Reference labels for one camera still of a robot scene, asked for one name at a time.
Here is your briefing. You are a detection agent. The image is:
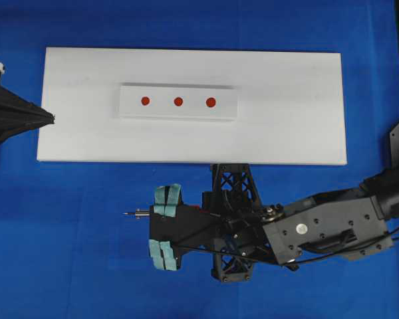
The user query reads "small white raised plate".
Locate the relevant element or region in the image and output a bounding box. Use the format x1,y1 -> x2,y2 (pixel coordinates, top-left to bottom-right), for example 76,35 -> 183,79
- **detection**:
118,84 -> 239,122

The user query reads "black soldering iron cable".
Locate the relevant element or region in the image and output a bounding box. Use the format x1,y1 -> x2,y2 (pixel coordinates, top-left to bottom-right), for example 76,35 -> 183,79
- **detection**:
172,215 -> 399,265

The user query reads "red handled soldering iron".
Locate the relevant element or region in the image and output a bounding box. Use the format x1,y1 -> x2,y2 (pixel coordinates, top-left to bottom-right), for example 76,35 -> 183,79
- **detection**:
123,205 -> 207,221

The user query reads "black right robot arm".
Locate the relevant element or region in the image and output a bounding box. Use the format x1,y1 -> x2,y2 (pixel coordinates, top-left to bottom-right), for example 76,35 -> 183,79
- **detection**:
148,163 -> 399,282

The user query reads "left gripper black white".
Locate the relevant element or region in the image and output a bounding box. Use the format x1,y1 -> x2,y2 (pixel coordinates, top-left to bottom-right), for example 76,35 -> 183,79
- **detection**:
0,62 -> 55,144

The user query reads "large white board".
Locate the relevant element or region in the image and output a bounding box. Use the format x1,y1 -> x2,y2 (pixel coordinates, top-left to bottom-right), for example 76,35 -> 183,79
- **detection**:
37,47 -> 347,165

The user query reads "blue table cloth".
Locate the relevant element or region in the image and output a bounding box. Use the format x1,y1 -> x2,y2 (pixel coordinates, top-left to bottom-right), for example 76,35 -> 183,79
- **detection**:
0,1 -> 399,318

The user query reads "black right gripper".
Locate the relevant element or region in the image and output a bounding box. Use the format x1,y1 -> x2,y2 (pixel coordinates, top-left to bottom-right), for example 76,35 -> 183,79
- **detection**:
148,163 -> 276,282

